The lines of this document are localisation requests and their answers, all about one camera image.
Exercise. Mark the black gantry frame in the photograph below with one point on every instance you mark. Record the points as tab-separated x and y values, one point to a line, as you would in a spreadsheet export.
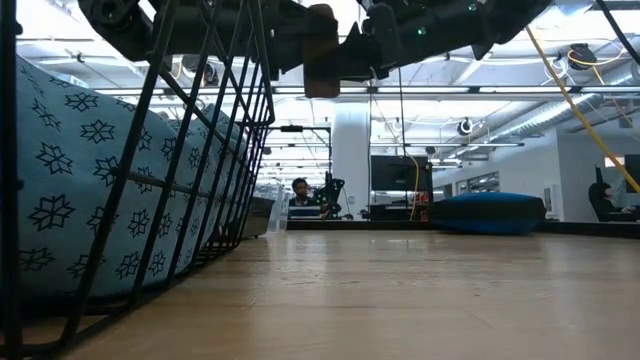
291	128

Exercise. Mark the silver ceiling duct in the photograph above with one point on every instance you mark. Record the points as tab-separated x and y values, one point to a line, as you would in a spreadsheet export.
550	117

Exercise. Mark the grey bin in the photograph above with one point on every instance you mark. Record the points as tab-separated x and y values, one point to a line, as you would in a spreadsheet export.
260	217

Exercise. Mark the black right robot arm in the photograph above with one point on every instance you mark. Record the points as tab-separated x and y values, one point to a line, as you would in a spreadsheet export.
520	12

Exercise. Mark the black ceiling device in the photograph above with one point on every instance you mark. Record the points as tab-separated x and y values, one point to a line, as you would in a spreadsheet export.
210	75

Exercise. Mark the background black robot arm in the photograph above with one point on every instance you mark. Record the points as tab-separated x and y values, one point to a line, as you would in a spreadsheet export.
332	192

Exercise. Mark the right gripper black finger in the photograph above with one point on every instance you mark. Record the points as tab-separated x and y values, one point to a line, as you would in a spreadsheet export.
387	35
357	57

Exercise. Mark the white pillar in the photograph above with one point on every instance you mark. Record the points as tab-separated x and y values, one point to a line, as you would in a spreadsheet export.
351	150

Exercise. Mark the black monitor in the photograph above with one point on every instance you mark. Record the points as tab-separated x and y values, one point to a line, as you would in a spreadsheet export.
395	172

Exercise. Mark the long ceiling light bar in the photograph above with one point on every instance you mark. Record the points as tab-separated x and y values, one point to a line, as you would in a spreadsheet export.
500	89

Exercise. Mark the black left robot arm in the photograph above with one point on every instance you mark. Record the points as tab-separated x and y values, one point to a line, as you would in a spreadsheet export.
115	20

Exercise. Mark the tan bandage roll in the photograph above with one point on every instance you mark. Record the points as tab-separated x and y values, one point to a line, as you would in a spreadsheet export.
321	60

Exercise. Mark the light blue snowflake-print gown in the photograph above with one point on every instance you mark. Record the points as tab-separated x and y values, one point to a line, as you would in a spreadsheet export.
65	130

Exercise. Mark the blue cushion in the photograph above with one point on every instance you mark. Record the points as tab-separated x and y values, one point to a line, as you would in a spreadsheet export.
487	212

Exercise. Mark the person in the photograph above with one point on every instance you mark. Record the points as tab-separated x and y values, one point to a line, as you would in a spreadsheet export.
605	200
300	190

